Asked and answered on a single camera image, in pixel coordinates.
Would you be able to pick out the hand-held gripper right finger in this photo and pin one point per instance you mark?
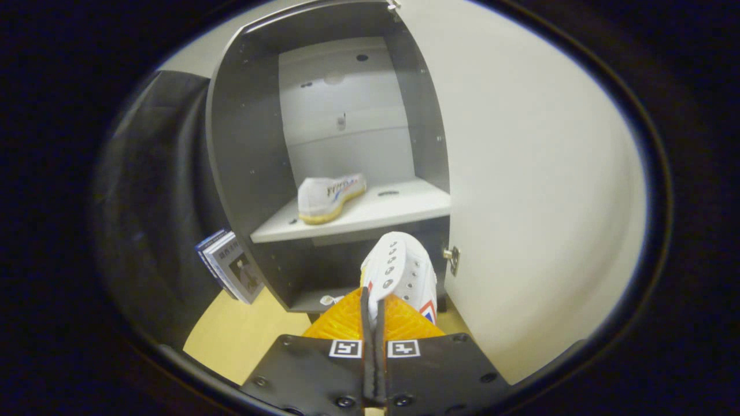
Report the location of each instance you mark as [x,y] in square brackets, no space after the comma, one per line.
[439,370]

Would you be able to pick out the white cabinet shelf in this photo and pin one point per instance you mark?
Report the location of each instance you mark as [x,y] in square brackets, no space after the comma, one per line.
[393,205]

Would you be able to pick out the white shoe cabinet door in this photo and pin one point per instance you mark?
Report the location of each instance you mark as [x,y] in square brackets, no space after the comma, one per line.
[537,190]

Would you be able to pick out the blue-edged white book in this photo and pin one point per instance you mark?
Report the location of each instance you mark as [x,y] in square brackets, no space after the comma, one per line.
[202,249]

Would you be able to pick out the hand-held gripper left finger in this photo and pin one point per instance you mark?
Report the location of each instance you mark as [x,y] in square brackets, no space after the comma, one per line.
[306,370]

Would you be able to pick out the grey shoe cabinet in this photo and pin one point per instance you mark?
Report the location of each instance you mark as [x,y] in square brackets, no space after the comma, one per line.
[243,162]

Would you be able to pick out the metal door hinge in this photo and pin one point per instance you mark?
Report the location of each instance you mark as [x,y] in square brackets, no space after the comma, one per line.
[393,5]
[452,259]

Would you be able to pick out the white canvas shoe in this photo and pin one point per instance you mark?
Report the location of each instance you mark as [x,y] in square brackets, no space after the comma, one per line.
[329,196]
[404,266]

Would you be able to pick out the black backdrop cloth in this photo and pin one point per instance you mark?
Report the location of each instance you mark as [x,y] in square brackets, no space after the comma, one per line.
[156,202]

